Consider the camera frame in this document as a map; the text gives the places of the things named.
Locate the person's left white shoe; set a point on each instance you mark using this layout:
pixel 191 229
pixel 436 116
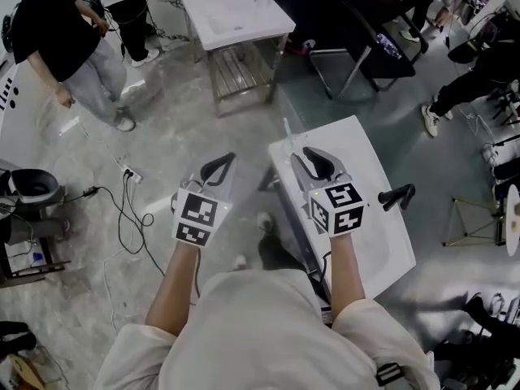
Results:
pixel 241 261

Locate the dark wooden chair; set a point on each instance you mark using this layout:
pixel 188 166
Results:
pixel 24 276

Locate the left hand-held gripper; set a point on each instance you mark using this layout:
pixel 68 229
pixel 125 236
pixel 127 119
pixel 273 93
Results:
pixel 197 217

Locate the black office chair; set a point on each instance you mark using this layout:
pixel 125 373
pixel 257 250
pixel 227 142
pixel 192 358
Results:
pixel 386 69

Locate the clear plastic bottle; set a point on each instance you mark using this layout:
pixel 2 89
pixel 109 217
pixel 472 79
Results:
pixel 388 46

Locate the person's right white shoe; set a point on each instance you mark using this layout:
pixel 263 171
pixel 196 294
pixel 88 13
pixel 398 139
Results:
pixel 265 220

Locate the person's white shirt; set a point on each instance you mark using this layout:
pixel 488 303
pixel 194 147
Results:
pixel 260 339

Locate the black bag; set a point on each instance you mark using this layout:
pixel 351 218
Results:
pixel 16 335

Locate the white marble table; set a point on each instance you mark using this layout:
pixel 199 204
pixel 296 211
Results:
pixel 166 14

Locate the white panel with black marks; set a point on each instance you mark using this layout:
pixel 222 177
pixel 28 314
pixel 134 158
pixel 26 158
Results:
pixel 32 128

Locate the white round table gold frame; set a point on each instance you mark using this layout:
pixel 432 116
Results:
pixel 514 217

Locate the black power adapter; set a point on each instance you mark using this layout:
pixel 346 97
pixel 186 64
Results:
pixel 90 191

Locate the person's left forearm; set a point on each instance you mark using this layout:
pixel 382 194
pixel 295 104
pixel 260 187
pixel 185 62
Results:
pixel 174 287

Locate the clear plastic cup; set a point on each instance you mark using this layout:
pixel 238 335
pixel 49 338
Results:
pixel 297 141

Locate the person's white shoe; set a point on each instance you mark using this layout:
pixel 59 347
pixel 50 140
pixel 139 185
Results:
pixel 241 261
pixel 265 220

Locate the white power strip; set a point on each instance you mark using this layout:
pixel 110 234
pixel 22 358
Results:
pixel 132 174

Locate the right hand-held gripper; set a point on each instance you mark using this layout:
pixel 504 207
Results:
pixel 339 209

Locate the person's right forearm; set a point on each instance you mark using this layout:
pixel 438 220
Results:
pixel 345 270

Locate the white washbasin on metal frame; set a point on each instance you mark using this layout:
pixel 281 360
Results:
pixel 235 14

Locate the white washbasin table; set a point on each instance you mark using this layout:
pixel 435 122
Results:
pixel 365 157

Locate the person's dark trousers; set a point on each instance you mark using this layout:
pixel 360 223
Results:
pixel 280 252

